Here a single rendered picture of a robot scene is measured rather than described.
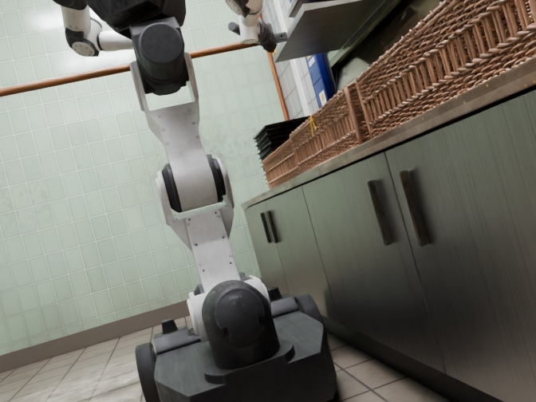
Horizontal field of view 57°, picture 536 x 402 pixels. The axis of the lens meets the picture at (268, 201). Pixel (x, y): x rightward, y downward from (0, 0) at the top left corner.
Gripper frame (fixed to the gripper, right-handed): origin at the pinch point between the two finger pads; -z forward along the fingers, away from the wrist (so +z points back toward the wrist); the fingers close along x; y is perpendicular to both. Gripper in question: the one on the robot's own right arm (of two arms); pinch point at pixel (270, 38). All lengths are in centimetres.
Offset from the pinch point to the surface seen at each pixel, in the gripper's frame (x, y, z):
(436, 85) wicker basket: -58, -61, 108
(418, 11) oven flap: -19, -59, 20
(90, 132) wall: 7, 144, -46
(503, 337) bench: -98, -60, 116
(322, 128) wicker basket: -52, -27, 62
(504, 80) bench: -63, -69, 129
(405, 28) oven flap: -20, -53, 14
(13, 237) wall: -45, 191, -12
